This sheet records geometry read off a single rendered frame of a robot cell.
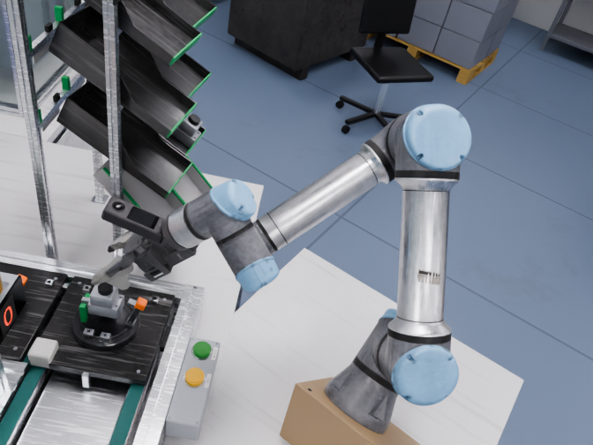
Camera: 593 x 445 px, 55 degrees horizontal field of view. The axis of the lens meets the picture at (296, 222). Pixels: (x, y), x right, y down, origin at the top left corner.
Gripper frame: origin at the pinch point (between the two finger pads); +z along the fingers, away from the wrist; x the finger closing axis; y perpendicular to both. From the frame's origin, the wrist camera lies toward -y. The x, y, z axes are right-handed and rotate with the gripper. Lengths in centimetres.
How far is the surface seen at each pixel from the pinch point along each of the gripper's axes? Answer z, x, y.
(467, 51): -48, 385, 180
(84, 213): 38, 45, 5
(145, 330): 7.9, 0.3, 19.9
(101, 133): -5.3, 22.7, -15.2
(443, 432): -34, -4, 79
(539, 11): -118, 573, 269
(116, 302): 5.8, -0.2, 9.7
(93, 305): 8.8, -2.2, 6.8
